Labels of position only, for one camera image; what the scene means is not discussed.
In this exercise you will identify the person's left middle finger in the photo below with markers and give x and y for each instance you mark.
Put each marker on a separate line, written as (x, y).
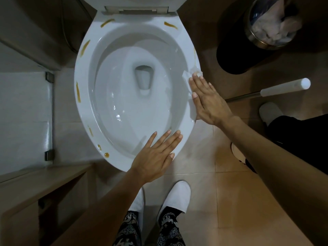
(170, 139)

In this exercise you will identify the black bin with steel rim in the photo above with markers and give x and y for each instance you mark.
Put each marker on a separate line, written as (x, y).
(235, 48)

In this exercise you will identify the person's left forearm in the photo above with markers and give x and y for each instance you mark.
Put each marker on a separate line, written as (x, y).
(107, 210)

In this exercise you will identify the person's left little finger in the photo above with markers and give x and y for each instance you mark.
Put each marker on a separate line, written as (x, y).
(151, 139)

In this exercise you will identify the person's left white slipper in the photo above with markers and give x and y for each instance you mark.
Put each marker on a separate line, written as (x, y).
(138, 202)

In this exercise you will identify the person's right thumb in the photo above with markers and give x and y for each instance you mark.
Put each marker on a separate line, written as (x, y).
(196, 103)

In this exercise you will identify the glass shower door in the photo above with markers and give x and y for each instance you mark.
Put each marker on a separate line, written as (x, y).
(23, 120)

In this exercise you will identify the person's left patterned trouser leg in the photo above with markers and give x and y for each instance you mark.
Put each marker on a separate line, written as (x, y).
(129, 231)

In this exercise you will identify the wooden ledge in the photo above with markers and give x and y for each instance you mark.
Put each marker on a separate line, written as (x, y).
(30, 187)

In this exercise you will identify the person's right little finger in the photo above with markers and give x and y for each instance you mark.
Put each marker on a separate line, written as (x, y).
(213, 88)

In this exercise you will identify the crumpled white waste paper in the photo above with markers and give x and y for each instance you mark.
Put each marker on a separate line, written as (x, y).
(274, 25)

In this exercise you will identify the metal door hinge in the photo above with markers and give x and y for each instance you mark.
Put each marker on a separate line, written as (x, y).
(49, 155)
(49, 77)

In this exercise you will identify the person's right middle finger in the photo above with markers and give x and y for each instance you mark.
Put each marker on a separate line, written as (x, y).
(201, 80)

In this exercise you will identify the person's left thumb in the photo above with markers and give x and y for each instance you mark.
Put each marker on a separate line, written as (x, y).
(170, 160)

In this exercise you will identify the white tissue paper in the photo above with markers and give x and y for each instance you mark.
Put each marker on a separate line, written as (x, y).
(186, 75)

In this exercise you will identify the person's right forearm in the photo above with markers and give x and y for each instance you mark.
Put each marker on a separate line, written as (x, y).
(276, 171)

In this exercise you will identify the white toilet lid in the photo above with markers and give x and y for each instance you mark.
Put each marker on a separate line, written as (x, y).
(133, 1)

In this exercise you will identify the person's white slipper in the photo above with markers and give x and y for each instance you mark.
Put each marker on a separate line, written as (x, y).
(138, 202)
(269, 111)
(237, 152)
(176, 195)

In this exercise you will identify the person's right patterned trouser leg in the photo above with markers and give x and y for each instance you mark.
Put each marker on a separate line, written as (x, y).
(169, 230)

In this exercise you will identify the person's right white slipper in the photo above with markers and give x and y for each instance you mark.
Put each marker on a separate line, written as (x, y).
(176, 195)

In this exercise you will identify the person's left hand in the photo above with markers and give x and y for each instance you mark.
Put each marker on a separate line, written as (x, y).
(150, 161)

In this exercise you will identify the person's patterned trouser leg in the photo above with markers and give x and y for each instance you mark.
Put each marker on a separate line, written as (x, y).
(129, 231)
(169, 230)

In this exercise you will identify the white toilet bowl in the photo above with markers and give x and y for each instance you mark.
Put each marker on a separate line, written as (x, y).
(115, 105)

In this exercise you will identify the person's right hand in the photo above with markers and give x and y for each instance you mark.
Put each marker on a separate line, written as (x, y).
(210, 105)

